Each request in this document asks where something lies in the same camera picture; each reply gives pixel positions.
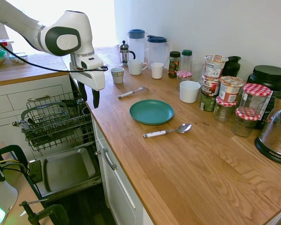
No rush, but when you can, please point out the black-lidded spice jar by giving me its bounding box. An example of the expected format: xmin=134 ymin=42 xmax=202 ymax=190
xmin=168 ymin=51 xmax=181 ymax=79

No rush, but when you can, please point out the grey cutlery basket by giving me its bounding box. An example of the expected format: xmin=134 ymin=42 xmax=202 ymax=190
xmin=21 ymin=101 xmax=70 ymax=133

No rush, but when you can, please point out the red-white oatmeal cup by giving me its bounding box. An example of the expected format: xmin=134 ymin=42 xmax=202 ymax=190
xmin=218 ymin=75 xmax=246 ymax=103

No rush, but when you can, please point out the teal plate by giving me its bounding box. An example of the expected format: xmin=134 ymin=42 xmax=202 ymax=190
xmin=129 ymin=99 xmax=175 ymax=126

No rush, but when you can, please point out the clear glass food container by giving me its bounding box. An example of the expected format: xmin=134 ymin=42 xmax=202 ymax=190
xmin=7 ymin=52 xmax=29 ymax=65

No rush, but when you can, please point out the clear drinking glass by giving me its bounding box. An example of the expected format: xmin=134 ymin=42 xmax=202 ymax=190
xmin=191 ymin=60 xmax=205 ymax=83

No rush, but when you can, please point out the yellow cable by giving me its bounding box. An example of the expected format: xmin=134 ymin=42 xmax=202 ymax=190
xmin=0 ymin=158 xmax=26 ymax=173

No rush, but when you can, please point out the small printed white cup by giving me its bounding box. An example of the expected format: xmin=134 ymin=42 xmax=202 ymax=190
xmin=110 ymin=67 xmax=125 ymax=84

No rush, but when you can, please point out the red-checked-lid glass jar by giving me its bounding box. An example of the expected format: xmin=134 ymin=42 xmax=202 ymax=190
xmin=213 ymin=96 xmax=238 ymax=123
xmin=231 ymin=108 xmax=262 ymax=138

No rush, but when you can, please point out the red-clipped plastic container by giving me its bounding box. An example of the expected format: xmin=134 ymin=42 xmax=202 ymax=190
xmin=0 ymin=39 xmax=15 ymax=51

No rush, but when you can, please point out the green table clamp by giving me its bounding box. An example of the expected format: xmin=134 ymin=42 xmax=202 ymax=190
xmin=0 ymin=137 xmax=29 ymax=174
xmin=19 ymin=198 xmax=70 ymax=225

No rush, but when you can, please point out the tall red-checked-lid jar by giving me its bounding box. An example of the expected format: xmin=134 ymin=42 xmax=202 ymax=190
xmin=238 ymin=82 xmax=272 ymax=117

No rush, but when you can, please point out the green-lidded clear spice jar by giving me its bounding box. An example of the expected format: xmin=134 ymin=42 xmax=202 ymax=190
xmin=180 ymin=49 xmax=193 ymax=72

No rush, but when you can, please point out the wide blue-lidded pitcher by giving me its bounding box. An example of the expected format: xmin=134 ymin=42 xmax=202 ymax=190
xmin=147 ymin=35 xmax=171 ymax=68

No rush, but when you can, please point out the glass french press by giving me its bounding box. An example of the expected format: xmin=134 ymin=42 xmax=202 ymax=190
xmin=118 ymin=40 xmax=136 ymax=68

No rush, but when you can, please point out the metal drawer handle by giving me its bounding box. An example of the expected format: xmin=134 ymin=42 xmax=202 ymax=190
xmin=26 ymin=94 xmax=52 ymax=102

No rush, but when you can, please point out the white mug with handle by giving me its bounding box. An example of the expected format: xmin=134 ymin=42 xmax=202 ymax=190
xmin=127 ymin=59 xmax=148 ymax=76

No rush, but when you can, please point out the green tin can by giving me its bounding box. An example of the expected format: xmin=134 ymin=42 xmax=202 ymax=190
xmin=199 ymin=90 xmax=217 ymax=112

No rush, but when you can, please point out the large white mug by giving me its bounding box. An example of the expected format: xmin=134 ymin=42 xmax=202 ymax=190
xmin=179 ymin=80 xmax=202 ymax=104

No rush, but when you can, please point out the wire dishwasher rack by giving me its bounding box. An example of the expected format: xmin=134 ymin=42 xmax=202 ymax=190
xmin=21 ymin=90 xmax=96 ymax=152

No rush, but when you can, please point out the white-labelled oatmeal cup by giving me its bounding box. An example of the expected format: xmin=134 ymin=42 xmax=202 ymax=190
xmin=204 ymin=54 xmax=229 ymax=79

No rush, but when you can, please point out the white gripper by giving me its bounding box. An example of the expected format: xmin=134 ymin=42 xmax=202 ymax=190
xmin=69 ymin=62 xmax=106 ymax=109

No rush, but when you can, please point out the metal cabinet door handle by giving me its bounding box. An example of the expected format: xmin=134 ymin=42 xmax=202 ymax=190
xmin=95 ymin=147 xmax=118 ymax=171

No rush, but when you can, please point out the tall blue-lidded pitcher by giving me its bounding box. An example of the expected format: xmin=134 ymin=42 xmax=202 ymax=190
xmin=127 ymin=29 xmax=146 ymax=63

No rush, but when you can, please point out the stainless steel electric kettle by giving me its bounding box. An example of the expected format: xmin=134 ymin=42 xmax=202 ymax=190
xmin=254 ymin=93 xmax=281 ymax=167

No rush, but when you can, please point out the white-handled metal fork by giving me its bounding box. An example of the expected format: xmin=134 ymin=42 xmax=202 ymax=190
xmin=118 ymin=86 xmax=150 ymax=99

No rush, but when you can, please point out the black shaker bottle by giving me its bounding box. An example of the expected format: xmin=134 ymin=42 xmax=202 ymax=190
xmin=221 ymin=56 xmax=242 ymax=78

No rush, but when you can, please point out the large black powder tub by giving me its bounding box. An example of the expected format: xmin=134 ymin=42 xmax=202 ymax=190
xmin=246 ymin=65 xmax=281 ymax=130

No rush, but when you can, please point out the small red-checked-lid jar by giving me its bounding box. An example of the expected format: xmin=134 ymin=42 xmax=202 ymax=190
xmin=176 ymin=70 xmax=193 ymax=91

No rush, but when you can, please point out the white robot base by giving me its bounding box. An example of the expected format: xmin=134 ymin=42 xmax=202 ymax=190
xmin=0 ymin=161 xmax=19 ymax=225

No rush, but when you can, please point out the open dishwasher door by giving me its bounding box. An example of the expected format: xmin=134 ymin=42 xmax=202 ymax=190
xmin=28 ymin=147 xmax=103 ymax=203

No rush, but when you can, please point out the red-labelled oatmeal cup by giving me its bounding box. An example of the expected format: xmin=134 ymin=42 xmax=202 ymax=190
xmin=201 ymin=74 xmax=221 ymax=97

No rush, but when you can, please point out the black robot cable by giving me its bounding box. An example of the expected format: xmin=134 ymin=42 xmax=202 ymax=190
xmin=0 ymin=33 xmax=109 ymax=73

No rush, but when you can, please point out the white-handled metal spoon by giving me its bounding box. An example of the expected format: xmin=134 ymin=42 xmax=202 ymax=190
xmin=143 ymin=123 xmax=192 ymax=139

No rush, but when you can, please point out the plain white cup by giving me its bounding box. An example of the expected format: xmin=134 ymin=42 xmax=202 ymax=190
xmin=150 ymin=62 xmax=165 ymax=80

